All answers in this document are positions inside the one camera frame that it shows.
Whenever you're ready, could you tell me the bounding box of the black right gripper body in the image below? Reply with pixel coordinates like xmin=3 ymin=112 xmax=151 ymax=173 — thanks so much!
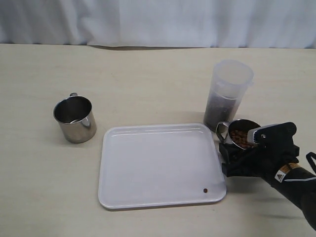
xmin=222 ymin=122 xmax=299 ymax=177

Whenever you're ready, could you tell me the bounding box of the steel mug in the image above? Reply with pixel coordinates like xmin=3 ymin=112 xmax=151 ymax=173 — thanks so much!
xmin=53 ymin=92 xmax=97 ymax=144
xmin=216 ymin=119 xmax=260 ymax=150

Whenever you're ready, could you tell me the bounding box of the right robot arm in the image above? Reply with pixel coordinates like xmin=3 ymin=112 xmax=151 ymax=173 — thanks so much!
xmin=216 ymin=119 xmax=316 ymax=228

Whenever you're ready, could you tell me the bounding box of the translucent plastic pitcher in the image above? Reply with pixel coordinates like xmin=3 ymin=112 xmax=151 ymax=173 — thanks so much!
xmin=202 ymin=59 xmax=255 ymax=133

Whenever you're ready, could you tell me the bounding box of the white plastic tray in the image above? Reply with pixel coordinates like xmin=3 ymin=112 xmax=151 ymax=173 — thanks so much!
xmin=98 ymin=123 xmax=227 ymax=210

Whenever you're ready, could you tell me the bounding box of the white backdrop curtain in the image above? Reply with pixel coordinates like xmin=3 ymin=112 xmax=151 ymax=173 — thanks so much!
xmin=0 ymin=0 xmax=316 ymax=48

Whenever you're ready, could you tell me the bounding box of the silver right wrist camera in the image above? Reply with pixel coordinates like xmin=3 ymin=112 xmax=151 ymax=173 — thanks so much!
xmin=247 ymin=125 xmax=269 ymax=144

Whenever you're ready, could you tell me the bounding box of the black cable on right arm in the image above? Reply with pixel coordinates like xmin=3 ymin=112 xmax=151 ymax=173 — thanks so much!
xmin=305 ymin=152 xmax=316 ymax=175

